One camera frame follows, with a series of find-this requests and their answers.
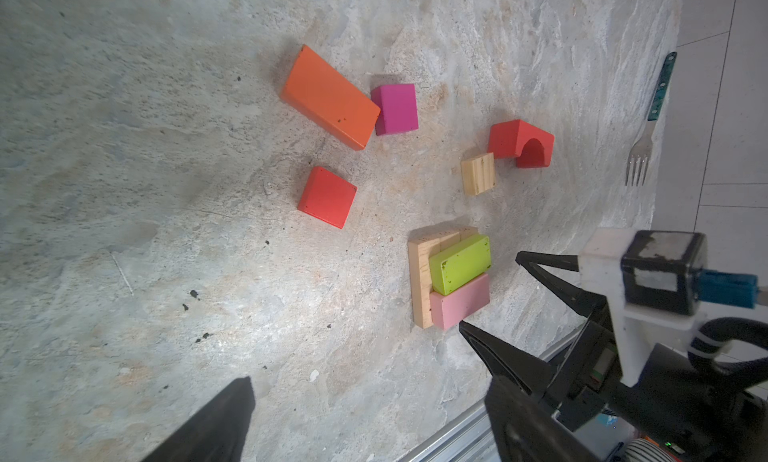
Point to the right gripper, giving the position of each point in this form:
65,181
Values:
577,388

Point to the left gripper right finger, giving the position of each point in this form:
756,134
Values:
522,432

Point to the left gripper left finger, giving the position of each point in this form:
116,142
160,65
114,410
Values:
217,432

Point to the pink rectangular block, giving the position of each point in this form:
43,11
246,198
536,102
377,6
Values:
449,310

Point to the lime green rectangular block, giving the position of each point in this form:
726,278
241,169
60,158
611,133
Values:
460,263

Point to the natural wood block 31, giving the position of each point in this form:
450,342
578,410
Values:
419,252

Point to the natural wood block 29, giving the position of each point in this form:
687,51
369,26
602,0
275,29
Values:
450,238

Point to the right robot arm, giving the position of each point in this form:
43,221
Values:
696,409

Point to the small ridged natural block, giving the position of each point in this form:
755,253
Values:
478,174

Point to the red arch block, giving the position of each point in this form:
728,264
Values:
530,146

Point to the red square block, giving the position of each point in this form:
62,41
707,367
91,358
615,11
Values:
327,197

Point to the magenta cube block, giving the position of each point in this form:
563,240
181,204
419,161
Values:
398,109

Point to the orange rectangular block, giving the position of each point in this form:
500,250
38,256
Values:
328,99

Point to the dark grey pen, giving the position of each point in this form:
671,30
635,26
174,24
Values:
641,151

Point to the aluminium mounting rail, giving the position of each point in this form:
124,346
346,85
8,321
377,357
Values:
470,437

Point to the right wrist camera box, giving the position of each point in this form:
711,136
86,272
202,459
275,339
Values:
667,271

